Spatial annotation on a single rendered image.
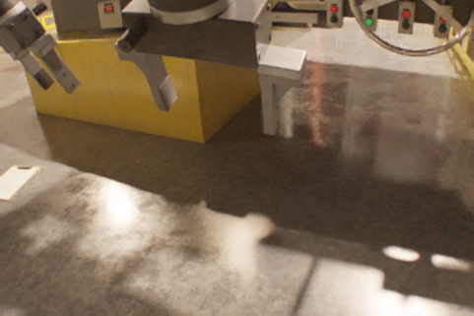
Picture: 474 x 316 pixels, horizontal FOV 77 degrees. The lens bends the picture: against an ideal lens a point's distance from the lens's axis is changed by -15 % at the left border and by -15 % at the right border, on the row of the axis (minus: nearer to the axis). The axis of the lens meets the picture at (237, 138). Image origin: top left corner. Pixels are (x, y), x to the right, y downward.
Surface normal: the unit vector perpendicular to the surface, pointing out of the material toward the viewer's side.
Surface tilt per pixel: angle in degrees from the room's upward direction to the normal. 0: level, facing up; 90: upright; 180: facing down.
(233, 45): 114
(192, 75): 90
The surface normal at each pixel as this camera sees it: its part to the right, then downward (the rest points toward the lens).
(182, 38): -0.34, 0.77
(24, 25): 0.76, 0.15
